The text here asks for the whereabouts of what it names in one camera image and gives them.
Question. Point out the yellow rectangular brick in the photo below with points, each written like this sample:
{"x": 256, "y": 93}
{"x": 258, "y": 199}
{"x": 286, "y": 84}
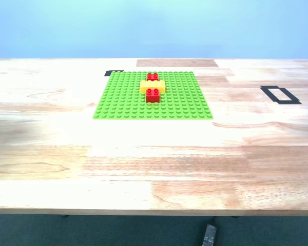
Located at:
{"x": 146, "y": 85}

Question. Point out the red square brick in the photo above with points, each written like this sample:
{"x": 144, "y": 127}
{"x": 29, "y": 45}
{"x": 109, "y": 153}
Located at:
{"x": 153, "y": 96}
{"x": 152, "y": 76}

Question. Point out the green studded baseplate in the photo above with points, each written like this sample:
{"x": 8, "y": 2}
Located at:
{"x": 123, "y": 102}

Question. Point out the black tape corner marker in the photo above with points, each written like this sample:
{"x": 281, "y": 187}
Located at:
{"x": 109, "y": 73}

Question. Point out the gray speckled bar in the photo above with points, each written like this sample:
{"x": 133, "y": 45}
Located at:
{"x": 210, "y": 235}

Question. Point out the black tape rectangle marker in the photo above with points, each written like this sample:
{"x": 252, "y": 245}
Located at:
{"x": 290, "y": 102}

